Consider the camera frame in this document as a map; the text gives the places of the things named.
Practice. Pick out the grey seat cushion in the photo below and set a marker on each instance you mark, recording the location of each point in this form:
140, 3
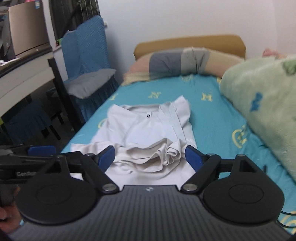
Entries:
86, 84

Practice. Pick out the striped pillow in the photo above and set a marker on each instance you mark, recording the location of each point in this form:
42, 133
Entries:
180, 62

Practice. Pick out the blue covered chair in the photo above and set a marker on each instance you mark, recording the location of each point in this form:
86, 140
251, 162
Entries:
85, 50
24, 120

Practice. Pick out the tan headboard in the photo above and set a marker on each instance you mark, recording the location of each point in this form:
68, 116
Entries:
230, 44

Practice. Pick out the white polo shirt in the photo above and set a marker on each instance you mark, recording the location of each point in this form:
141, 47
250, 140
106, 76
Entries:
149, 142

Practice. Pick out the person's left hand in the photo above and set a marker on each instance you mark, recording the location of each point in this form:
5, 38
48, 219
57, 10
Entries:
10, 215

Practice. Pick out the teal patterned bed sheet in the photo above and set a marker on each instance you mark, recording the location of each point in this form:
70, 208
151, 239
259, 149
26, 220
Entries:
217, 126

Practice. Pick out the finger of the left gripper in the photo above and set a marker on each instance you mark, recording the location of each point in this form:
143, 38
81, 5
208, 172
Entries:
35, 150

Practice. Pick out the white dark-edged table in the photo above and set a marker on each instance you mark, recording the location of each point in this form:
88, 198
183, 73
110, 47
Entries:
27, 73

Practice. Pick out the green fleece blanket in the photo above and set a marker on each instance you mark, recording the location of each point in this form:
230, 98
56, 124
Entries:
263, 91

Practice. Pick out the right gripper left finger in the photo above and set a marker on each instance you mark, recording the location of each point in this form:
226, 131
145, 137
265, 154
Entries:
53, 196

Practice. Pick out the beige refrigerator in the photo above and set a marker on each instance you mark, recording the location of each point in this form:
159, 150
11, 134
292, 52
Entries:
23, 29

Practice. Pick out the dark window grille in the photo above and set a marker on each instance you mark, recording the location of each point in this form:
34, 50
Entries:
67, 15

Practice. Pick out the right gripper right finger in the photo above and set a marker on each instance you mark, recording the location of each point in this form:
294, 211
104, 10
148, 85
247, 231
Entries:
234, 190

